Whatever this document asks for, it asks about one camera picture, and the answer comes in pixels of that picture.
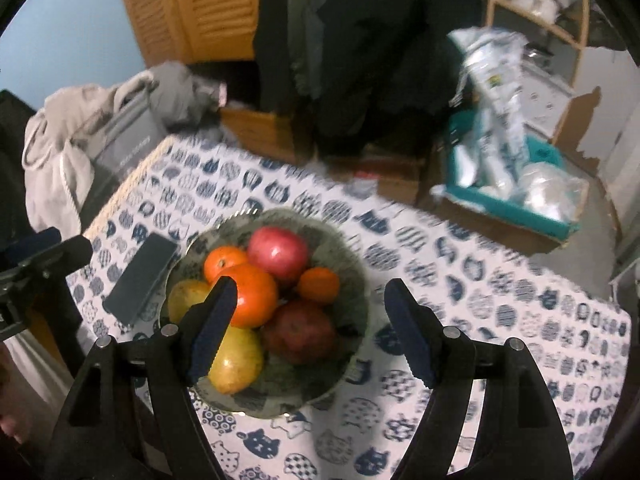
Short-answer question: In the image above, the green glass bowl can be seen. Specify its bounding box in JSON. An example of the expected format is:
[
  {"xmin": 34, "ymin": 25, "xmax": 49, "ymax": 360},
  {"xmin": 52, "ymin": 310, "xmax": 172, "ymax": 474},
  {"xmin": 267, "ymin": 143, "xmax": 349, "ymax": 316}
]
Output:
[{"xmin": 159, "ymin": 208, "xmax": 371, "ymax": 418}]

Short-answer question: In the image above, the teal cardboard box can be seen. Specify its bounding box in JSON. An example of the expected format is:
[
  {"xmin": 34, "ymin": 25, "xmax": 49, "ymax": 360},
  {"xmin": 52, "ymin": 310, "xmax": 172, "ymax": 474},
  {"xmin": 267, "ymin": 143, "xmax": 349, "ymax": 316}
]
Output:
[{"xmin": 442, "ymin": 110, "xmax": 583, "ymax": 241}]

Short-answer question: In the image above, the dark green jacket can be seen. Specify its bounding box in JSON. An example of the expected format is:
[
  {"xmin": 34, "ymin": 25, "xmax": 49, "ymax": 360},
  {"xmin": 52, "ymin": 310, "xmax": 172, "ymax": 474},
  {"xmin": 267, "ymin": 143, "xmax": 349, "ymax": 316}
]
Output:
[{"xmin": 252, "ymin": 0, "xmax": 301, "ymax": 111}]

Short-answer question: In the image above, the clear plastic bag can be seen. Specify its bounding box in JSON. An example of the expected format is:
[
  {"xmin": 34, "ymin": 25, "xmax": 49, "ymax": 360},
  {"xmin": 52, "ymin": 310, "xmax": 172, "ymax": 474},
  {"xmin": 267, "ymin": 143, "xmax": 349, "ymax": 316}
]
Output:
[{"xmin": 520, "ymin": 162, "xmax": 591, "ymax": 223}]

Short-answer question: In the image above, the pinkish red apple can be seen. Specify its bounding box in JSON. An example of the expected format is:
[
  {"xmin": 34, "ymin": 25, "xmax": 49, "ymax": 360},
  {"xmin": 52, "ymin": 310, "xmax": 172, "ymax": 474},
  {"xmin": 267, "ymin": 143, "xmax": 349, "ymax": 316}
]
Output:
[{"xmin": 247, "ymin": 226, "xmax": 310, "ymax": 283}]

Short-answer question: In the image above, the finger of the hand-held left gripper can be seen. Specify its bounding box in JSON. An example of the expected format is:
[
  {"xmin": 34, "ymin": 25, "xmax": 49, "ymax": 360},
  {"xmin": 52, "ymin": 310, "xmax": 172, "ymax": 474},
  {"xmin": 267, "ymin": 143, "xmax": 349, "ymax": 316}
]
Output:
[
  {"xmin": 0, "ymin": 227, "xmax": 62, "ymax": 266},
  {"xmin": 10, "ymin": 235, "xmax": 94, "ymax": 286}
]

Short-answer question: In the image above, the large orange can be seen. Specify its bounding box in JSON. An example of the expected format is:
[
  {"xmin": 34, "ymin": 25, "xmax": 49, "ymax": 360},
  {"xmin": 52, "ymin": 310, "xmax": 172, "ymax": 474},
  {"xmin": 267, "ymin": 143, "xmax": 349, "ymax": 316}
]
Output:
[{"xmin": 220, "ymin": 263, "xmax": 279, "ymax": 328}]

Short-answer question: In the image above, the large cardboard box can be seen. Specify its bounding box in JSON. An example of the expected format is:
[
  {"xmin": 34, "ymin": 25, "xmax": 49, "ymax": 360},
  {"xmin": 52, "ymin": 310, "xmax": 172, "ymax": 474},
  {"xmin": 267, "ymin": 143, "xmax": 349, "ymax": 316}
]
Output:
[{"xmin": 430, "ymin": 180, "xmax": 571, "ymax": 256}]

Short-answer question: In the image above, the grey fabric bag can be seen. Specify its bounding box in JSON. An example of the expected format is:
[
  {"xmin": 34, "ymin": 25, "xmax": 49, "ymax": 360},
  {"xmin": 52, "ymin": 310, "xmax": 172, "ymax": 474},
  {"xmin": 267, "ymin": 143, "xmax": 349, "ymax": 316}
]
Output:
[{"xmin": 85, "ymin": 77, "xmax": 168, "ymax": 196}]

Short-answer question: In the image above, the grey jacket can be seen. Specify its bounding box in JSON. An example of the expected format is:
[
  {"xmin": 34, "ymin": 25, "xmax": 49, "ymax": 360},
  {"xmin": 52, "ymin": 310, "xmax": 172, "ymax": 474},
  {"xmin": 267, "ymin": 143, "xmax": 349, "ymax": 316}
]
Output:
[{"xmin": 287, "ymin": 0, "xmax": 326, "ymax": 101}]

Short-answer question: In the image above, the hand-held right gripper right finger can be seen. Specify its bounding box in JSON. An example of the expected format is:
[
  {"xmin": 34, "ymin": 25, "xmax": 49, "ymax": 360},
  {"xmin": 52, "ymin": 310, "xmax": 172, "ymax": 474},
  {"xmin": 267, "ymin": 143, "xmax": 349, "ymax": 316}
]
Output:
[{"xmin": 384, "ymin": 278, "xmax": 573, "ymax": 480}]

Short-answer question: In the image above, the yellow pear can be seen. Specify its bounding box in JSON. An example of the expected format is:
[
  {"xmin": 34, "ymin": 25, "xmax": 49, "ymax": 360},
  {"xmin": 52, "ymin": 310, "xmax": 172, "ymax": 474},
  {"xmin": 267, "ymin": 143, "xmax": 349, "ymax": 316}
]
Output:
[
  {"xmin": 167, "ymin": 280, "xmax": 211, "ymax": 326},
  {"xmin": 207, "ymin": 325, "xmax": 265, "ymax": 395}
]

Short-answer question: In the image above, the dark red apple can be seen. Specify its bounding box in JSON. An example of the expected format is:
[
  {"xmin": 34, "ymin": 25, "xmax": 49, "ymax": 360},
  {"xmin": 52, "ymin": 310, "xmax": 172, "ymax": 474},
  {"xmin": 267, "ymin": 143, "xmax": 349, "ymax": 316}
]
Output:
[{"xmin": 260, "ymin": 300, "xmax": 337, "ymax": 365}]

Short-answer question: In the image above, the grey garment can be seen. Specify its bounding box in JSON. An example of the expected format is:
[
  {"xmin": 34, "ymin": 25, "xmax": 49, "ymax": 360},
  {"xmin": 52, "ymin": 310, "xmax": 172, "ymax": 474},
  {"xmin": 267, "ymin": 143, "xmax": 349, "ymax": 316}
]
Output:
[{"xmin": 145, "ymin": 60, "xmax": 228, "ymax": 128}]

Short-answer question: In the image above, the wooden drawer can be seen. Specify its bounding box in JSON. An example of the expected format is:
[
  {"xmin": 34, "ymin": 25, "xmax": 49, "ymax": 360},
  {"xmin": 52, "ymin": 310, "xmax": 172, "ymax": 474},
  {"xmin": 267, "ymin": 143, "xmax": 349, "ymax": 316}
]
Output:
[{"xmin": 220, "ymin": 107, "xmax": 296, "ymax": 161}]

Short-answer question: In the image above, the bamboo shelf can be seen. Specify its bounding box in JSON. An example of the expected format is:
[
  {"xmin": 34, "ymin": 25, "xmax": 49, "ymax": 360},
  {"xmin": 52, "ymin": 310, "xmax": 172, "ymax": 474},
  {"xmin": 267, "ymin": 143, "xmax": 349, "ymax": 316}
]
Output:
[{"xmin": 485, "ymin": 0, "xmax": 593, "ymax": 146}]

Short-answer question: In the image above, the small orange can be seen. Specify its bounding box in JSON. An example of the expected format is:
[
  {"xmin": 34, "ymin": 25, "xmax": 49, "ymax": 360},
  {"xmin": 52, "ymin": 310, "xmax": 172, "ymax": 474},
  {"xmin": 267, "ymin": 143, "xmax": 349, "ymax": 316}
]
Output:
[{"xmin": 297, "ymin": 267, "xmax": 341, "ymax": 305}]

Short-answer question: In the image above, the printed plastic bag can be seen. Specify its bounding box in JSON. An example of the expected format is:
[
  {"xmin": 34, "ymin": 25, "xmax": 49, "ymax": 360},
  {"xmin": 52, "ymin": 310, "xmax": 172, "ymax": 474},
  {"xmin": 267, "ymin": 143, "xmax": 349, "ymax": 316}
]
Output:
[{"xmin": 447, "ymin": 27, "xmax": 528, "ymax": 191}]

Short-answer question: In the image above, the white drawer box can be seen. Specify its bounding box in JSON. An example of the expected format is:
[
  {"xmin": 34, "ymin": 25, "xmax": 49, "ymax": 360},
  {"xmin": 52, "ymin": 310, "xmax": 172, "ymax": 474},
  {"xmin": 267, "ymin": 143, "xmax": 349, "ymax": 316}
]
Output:
[{"xmin": 520, "ymin": 62, "xmax": 576, "ymax": 136}]

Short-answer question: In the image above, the beige hoodie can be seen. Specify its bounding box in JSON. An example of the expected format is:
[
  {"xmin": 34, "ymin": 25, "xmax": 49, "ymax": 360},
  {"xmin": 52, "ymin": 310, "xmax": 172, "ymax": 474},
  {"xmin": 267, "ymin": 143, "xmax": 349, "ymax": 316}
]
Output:
[{"xmin": 22, "ymin": 70, "xmax": 156, "ymax": 238}]

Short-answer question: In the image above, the dark smartphone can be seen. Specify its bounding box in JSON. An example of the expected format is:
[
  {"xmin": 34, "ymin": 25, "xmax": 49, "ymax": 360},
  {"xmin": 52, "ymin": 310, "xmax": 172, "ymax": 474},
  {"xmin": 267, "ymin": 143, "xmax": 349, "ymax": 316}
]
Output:
[{"xmin": 102, "ymin": 232, "xmax": 178, "ymax": 328}]

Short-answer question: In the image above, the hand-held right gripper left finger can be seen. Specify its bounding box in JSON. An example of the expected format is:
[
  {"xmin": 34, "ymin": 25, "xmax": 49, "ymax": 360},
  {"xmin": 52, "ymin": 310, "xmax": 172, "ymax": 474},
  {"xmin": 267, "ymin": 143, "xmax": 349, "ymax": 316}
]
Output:
[{"xmin": 44, "ymin": 276, "xmax": 238, "ymax": 480}]

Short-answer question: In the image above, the cat print tablecloth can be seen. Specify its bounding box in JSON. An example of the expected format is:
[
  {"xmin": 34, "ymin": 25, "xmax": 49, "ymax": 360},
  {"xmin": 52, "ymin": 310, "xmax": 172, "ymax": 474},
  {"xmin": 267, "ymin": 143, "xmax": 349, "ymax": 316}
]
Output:
[{"xmin": 67, "ymin": 135, "xmax": 631, "ymax": 480}]

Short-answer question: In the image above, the small cardboard box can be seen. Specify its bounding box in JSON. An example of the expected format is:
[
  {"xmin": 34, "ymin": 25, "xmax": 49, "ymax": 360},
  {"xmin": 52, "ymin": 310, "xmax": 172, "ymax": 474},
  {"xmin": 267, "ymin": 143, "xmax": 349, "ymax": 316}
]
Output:
[{"xmin": 320, "ymin": 152, "xmax": 426, "ymax": 206}]

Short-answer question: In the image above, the black coat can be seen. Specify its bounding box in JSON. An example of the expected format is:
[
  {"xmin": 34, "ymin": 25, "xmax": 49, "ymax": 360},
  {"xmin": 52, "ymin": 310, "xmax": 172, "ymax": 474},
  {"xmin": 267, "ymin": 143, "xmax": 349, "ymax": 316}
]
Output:
[{"xmin": 315, "ymin": 0, "xmax": 486, "ymax": 158}]

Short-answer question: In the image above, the wooden louvered wardrobe door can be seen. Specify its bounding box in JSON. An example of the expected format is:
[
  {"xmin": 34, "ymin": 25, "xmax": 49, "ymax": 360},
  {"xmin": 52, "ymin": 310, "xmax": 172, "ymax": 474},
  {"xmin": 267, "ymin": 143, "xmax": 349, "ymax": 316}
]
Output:
[{"xmin": 114, "ymin": 0, "xmax": 266, "ymax": 68}]

